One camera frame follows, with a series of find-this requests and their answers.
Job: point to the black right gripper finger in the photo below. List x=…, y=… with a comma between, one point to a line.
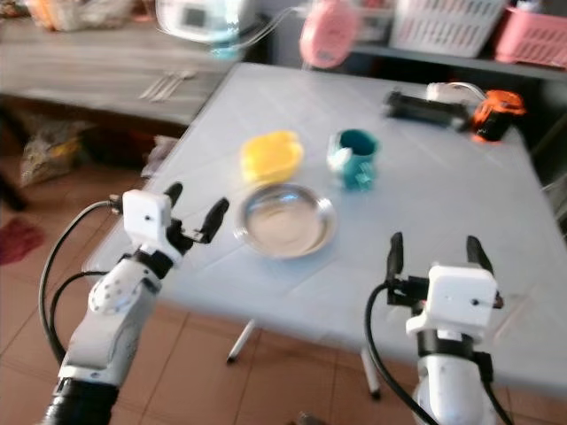
x=478, y=252
x=395, y=258

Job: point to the round stainless steel plate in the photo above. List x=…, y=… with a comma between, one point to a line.
x=285, y=223

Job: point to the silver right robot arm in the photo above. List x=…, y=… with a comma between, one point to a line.
x=452, y=381

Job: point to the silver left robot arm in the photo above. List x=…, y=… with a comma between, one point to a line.
x=111, y=319

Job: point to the red floor cloth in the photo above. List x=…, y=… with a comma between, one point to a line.
x=20, y=242

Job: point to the light blue folding table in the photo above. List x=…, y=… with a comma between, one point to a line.
x=434, y=204

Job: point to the teal mug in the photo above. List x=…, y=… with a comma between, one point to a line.
x=356, y=161

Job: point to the metal fork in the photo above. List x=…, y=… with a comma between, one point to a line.
x=155, y=85

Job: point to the metal spoon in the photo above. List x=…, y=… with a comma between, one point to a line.
x=179, y=83

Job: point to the crinkled plastic bag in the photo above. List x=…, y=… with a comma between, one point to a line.
x=50, y=150

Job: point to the orange and black device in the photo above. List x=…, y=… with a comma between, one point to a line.
x=498, y=115

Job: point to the grey wooden table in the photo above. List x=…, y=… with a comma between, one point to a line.
x=80, y=75

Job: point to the black handheld tool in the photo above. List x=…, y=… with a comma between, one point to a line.
x=423, y=106

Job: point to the clear blue water bottle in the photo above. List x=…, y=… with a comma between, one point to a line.
x=226, y=42

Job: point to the white kitchen cooking appliance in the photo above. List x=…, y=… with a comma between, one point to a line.
x=199, y=18

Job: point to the pink rounded plastic object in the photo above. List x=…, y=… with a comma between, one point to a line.
x=330, y=34

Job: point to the pink plastic basket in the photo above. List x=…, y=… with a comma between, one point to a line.
x=532, y=37

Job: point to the white plastic basket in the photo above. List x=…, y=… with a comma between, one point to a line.
x=447, y=25

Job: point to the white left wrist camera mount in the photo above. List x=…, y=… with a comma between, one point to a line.
x=144, y=218

